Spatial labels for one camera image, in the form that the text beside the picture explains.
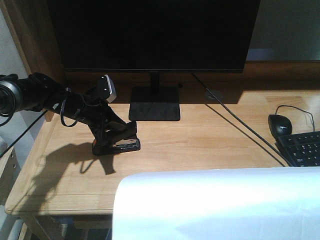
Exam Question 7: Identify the black monitor cable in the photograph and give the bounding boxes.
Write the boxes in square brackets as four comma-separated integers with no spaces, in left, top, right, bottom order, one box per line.
[191,72,291,167]

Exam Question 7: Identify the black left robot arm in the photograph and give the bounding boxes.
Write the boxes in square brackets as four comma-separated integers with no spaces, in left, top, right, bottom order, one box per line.
[0,72,126,137]

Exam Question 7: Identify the black mouse cable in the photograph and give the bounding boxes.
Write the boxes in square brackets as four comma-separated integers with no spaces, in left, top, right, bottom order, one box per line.
[275,104,316,133]

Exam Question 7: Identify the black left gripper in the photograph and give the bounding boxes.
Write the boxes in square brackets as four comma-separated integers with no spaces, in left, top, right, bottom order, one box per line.
[77,86,127,140]

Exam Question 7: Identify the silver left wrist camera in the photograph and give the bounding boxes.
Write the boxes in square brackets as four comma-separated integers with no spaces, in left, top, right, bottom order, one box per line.
[97,74,117,103]

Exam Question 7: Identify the wooden desk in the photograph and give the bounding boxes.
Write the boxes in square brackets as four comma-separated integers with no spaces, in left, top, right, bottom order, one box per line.
[0,0,320,240]

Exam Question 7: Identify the black stapler orange button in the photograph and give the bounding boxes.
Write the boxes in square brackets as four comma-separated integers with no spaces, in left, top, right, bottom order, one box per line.
[91,121,141,156]

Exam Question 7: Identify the black computer monitor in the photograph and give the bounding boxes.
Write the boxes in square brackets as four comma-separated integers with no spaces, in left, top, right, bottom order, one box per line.
[47,0,260,121]

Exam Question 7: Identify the black computer keyboard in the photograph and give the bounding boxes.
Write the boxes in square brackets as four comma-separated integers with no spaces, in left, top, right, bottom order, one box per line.
[275,131,320,167]

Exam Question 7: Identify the black computer mouse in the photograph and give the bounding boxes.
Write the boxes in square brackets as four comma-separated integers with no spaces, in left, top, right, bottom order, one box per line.
[268,114,293,138]

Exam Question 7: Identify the white paper sheets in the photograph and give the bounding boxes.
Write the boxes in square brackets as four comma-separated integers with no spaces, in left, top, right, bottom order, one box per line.
[112,167,320,240]

